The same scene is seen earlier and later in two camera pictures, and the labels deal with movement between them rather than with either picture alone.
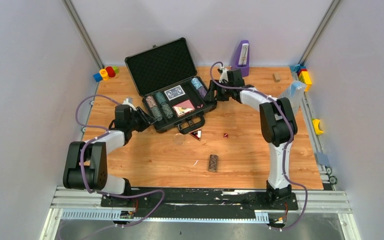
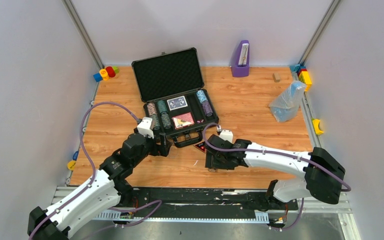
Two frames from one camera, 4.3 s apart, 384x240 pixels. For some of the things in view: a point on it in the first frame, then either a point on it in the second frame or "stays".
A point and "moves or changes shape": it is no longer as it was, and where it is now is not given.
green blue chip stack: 160,97 to 161,106
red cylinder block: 110,71 stays
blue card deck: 174,92 to 177,103
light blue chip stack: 196,83 to 201,96
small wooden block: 276,77 stays
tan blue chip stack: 151,101 to 151,109
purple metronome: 241,59 stays
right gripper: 213,86 to 215,163
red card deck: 183,108 to 183,120
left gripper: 142,118 to 162,145
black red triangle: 197,134 to 201,146
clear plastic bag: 294,94 stays
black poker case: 172,92 moves or changes shape
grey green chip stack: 156,113 to 155,122
